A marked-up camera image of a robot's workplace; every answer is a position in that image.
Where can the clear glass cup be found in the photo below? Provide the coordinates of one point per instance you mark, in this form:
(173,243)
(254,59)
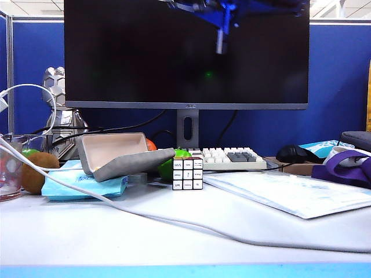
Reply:
(11,179)

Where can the white bowl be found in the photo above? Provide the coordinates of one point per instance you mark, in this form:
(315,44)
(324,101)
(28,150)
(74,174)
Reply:
(339,150)

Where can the light blue wet wipes pack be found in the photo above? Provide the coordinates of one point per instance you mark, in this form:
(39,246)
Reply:
(110,188)

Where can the grey felt glasses case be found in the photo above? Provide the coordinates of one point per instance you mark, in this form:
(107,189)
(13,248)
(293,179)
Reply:
(130,165)

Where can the orange red round fruit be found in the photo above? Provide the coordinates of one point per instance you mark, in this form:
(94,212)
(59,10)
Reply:
(151,144)

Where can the black edged puzzle cube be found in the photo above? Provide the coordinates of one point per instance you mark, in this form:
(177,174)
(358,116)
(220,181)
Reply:
(187,173)

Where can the brown kiwi fruit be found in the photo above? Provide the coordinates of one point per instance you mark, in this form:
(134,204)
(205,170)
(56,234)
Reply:
(30,182)

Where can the white grey mechanical keyboard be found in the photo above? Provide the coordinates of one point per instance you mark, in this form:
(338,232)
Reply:
(232,165)

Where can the flat brown cardboard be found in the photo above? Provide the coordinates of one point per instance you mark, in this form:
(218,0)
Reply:
(298,168)

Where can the silver faceted figurine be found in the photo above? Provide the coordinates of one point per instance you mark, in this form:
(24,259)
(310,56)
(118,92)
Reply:
(62,116)

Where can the black computer mouse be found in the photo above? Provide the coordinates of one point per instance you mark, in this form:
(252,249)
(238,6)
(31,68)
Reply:
(291,153)

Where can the dark grey pouch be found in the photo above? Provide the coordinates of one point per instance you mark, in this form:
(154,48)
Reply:
(356,139)

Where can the aluminium partition frame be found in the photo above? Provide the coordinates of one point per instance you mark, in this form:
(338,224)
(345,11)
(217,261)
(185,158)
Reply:
(11,58)

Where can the white USB charger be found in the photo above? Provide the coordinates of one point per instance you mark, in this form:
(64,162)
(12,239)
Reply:
(2,105)

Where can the light blue printed packet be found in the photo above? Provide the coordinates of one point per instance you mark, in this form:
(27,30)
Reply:
(319,145)

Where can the black computer monitor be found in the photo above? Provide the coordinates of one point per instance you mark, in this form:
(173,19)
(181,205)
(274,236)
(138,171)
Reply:
(145,52)

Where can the green apple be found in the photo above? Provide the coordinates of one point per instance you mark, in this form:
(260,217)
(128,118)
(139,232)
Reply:
(165,171)
(30,153)

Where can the paper document in sleeve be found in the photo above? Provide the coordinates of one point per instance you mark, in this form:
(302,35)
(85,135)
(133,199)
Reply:
(290,197)

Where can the grey monitor stand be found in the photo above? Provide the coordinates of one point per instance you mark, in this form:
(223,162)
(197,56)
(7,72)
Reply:
(181,116)

